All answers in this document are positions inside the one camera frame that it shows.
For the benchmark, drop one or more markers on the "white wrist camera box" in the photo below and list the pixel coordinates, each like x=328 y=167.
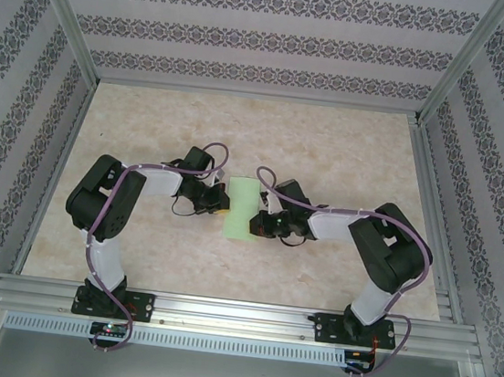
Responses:
x=270 y=204
x=218 y=180

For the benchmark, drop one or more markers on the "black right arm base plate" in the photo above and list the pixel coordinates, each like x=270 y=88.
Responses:
x=324 y=328

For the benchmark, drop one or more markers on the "aluminium frame post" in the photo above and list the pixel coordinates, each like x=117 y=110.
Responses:
x=66 y=14
x=468 y=58

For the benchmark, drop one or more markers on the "light green paper sheet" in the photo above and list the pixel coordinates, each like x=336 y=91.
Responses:
x=243 y=206

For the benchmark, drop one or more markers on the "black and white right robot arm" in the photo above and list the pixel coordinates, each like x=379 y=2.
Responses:
x=386 y=255

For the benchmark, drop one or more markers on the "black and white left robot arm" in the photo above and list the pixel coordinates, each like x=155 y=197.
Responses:
x=107 y=207

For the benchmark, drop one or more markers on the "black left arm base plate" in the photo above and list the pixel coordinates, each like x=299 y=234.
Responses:
x=145 y=306

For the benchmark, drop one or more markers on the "aluminium mounting rail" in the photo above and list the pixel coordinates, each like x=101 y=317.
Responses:
x=236 y=317

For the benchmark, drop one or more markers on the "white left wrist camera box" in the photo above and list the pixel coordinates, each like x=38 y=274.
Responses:
x=218 y=180

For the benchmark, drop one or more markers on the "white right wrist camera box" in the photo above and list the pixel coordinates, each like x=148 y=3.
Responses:
x=270 y=204

